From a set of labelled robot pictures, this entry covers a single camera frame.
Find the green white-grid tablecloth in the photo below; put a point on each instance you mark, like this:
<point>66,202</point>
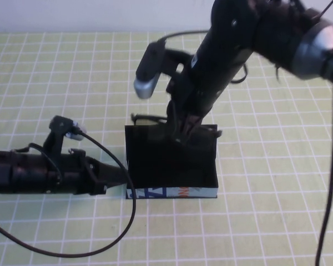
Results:
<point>266,166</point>

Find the black printed glasses case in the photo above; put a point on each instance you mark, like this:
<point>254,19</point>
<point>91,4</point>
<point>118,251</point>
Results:
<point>166,166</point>

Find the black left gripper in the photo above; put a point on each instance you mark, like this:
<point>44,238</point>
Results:
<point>86,177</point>

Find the thin black zip tie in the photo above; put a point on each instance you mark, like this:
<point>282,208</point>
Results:
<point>327,7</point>

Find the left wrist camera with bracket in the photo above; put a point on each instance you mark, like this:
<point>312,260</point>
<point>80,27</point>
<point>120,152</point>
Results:
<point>58,130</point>

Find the right wrist camera black silver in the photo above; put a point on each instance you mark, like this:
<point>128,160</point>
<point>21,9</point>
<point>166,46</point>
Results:
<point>150,69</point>

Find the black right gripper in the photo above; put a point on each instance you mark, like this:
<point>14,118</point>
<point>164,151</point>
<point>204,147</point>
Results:
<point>197,88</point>

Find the black framed glasses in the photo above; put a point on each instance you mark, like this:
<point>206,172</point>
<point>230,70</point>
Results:
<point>144,117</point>

